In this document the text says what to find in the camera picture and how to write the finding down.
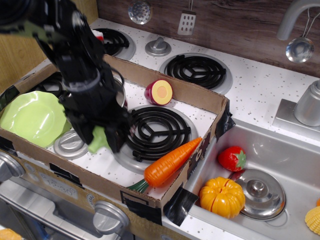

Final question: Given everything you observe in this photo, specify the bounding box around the silver oven door handle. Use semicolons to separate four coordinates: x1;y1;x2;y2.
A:
0;180;98;240

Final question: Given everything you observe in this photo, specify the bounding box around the grey right oven knob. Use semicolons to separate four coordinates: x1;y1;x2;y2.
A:
93;200;130;235

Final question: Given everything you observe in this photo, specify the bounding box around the grey oven knob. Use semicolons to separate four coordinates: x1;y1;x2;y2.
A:
93;200;130;235
0;152;25;182

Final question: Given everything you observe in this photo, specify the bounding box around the red halved toy apple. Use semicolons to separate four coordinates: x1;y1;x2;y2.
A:
91;29;104;43

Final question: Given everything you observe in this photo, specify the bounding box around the yellow toy corn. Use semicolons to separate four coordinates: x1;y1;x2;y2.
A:
304;206;320;235

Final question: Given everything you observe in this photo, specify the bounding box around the cardboard fence box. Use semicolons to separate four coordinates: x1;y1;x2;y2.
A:
0;56;235;225

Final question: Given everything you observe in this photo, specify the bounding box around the grey front stove knob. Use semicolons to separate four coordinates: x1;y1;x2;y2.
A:
53;130;88;160

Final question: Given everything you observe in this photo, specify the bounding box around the hanging metal ladle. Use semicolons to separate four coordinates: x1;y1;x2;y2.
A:
285;8;320;64

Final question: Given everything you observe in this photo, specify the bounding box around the back right black burner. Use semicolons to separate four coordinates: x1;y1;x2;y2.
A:
165;54;227;90

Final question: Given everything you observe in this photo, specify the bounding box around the hanging metal spatula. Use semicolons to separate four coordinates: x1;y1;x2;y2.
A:
177;0;197;36

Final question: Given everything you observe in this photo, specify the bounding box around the black burner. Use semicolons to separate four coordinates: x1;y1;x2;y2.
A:
121;105;198;162
165;54;227;90
29;71;66;99
94;28;130;56

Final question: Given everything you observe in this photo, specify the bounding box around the orange toy carrot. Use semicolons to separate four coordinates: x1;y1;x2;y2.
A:
128;137;203;193

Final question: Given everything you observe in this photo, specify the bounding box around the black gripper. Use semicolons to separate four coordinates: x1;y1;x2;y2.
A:
59;62;132;153

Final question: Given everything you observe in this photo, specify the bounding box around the grey left oven knob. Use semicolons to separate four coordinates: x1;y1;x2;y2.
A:
0;152;25;182

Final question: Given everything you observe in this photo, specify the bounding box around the back left black burner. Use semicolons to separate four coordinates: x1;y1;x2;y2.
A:
94;28;130;56

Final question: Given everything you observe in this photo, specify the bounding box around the hanging metal skimmer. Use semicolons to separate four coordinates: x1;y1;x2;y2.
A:
128;0;153;25

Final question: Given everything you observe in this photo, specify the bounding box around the purple halved toy fruit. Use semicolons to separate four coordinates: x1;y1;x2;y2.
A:
144;79;173;106

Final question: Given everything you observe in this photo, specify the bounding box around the yellow toy at corner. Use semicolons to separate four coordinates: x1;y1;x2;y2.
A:
0;228;22;240

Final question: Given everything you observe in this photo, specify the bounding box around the grey stove knob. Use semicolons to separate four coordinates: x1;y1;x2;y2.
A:
53;130;88;160
145;37;172;57

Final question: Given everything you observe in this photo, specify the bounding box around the green toy broccoli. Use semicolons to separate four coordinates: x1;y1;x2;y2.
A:
88;125;110;154

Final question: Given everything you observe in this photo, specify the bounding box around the light green plastic plate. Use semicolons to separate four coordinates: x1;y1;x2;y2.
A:
0;90;72;148

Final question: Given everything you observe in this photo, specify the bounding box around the stainless steel pot lid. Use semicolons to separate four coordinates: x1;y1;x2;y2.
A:
229;168;287;221

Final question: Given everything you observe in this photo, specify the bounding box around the front left black burner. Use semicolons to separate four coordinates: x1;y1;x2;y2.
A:
29;71;66;99

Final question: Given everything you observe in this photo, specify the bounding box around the grey back stove knob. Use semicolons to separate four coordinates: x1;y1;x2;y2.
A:
145;37;172;57

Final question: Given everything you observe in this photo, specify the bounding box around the red toy strawberry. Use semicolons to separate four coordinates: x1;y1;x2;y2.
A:
217;146;247;172

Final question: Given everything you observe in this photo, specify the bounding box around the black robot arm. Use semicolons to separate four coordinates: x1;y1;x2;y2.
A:
0;0;131;153

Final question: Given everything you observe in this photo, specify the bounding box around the front right black burner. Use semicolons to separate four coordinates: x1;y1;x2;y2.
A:
121;105;198;162

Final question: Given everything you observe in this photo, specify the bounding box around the orange toy pumpkin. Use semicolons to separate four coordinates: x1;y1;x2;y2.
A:
199;176;246;219

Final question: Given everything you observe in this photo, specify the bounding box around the silver toy sink basin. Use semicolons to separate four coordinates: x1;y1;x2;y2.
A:
185;121;320;240

